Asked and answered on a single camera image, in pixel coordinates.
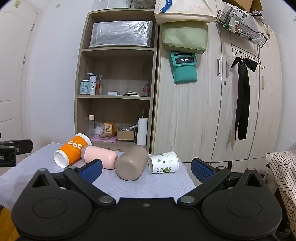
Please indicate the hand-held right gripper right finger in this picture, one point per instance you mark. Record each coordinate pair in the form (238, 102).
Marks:
(201, 172)

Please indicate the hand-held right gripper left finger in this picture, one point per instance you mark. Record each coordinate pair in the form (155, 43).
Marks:
(92, 171)

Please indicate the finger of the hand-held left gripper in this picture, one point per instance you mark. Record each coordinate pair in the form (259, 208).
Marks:
(24, 147)

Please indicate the pink cup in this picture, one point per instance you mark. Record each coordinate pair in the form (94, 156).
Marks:
(104, 154)

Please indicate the orange paper cup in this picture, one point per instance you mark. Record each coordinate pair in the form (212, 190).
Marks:
(74, 148)

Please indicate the white leaf-print paper cup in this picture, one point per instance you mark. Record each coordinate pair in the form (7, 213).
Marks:
(165, 162)

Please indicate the taupe cup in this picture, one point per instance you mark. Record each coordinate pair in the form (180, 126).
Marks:
(130, 164)

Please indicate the small white cup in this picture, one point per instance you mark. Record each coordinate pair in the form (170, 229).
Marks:
(100, 129)

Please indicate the pink notepad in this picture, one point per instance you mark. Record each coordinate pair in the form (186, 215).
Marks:
(104, 139)

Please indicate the small brown box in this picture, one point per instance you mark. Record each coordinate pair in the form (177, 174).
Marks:
(106, 135)

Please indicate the clear bottle with beige cap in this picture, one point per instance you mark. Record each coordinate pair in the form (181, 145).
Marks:
(91, 126)

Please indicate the yellow flower-print box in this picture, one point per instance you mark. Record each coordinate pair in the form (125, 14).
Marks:
(109, 128)

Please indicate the small cardboard box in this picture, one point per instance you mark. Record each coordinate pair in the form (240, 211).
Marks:
(125, 136)

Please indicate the pale quilted table cloth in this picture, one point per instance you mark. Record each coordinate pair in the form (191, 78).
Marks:
(150, 187)

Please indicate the light wood wardrobe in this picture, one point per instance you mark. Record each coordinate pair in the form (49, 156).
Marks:
(192, 115)

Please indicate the white paper towel roll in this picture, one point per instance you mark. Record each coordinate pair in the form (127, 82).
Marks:
(142, 132)

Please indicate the white door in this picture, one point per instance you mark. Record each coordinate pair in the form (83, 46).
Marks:
(13, 69)

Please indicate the white flat tin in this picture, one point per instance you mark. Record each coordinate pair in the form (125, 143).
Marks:
(113, 93)

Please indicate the geometric patterned bedcover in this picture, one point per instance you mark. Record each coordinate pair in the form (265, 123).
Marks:
(284, 169)

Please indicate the teal and white jar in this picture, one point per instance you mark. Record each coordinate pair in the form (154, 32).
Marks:
(84, 88)

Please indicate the orange liquid bottle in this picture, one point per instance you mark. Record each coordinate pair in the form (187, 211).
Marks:
(99, 87)

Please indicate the white pump bottle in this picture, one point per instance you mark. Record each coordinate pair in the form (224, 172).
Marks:
(92, 85)

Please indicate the black flat case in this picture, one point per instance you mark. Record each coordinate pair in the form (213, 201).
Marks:
(131, 94)

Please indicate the black ribbon bow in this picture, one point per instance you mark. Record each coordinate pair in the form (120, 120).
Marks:
(244, 92)

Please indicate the wooden open bookshelf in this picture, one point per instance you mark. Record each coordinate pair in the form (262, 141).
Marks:
(79, 69)

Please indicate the pink jar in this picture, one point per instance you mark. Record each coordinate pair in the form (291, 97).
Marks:
(146, 90)

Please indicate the teal pouch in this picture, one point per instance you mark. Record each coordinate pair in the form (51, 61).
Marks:
(185, 73)

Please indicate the green cushion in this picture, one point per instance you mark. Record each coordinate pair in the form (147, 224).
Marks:
(183, 37)

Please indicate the plastic-wrapped storage box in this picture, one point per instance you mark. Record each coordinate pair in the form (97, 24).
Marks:
(121, 33)

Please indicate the beige fabric bag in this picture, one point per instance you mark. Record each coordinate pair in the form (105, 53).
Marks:
(189, 10)

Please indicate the translucent storage container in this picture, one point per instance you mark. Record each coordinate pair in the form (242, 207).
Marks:
(111, 4)

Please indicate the brown cardboard box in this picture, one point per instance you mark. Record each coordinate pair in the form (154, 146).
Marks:
(242, 4)

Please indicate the patterned storage box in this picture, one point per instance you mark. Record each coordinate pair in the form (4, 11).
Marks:
(143, 4)

